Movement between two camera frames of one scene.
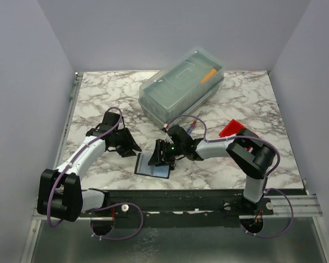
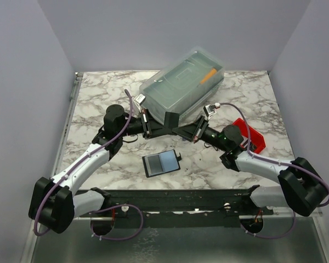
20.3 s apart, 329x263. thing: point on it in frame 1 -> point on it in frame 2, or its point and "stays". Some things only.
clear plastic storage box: (182, 87) stays
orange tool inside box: (213, 72) stays
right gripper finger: (158, 158) -> (186, 131)
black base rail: (182, 207) stays
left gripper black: (131, 144) -> (154, 127)
